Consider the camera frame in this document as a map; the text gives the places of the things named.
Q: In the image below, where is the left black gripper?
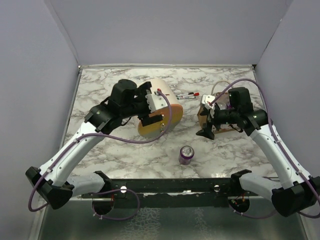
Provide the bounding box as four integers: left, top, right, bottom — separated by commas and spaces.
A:
122, 83, 163, 126

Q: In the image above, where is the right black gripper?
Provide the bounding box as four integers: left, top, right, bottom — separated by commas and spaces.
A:
196, 103, 240, 139

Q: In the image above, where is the purple can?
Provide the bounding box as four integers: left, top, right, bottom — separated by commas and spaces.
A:
215, 102, 228, 110
178, 145, 195, 165

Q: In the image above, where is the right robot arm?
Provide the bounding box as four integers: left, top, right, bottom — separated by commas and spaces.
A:
196, 87, 320, 217

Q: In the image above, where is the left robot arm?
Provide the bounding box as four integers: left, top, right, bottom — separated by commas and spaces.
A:
25, 79, 170, 212

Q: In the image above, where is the cream cylindrical container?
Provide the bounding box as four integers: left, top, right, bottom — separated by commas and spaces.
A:
134, 79, 184, 139

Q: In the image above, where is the red capped marker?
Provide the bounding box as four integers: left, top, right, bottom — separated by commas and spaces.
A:
176, 92, 200, 100

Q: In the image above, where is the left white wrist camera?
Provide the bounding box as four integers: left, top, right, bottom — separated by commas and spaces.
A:
145, 92, 168, 113

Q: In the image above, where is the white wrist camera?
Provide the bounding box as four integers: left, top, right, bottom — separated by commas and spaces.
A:
145, 92, 168, 113
200, 94, 216, 117

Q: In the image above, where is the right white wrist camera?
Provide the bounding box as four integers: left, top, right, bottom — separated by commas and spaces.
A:
200, 94, 216, 117

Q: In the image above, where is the black base frame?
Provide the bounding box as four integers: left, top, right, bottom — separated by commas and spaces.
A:
81, 177, 256, 209

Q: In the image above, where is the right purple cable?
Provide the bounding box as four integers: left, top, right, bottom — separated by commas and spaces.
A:
209, 78, 320, 219

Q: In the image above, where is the purple cable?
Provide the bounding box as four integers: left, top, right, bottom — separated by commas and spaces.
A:
209, 78, 320, 219
27, 91, 173, 221

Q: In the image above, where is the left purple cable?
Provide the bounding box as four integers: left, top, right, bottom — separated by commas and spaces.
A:
27, 91, 173, 221

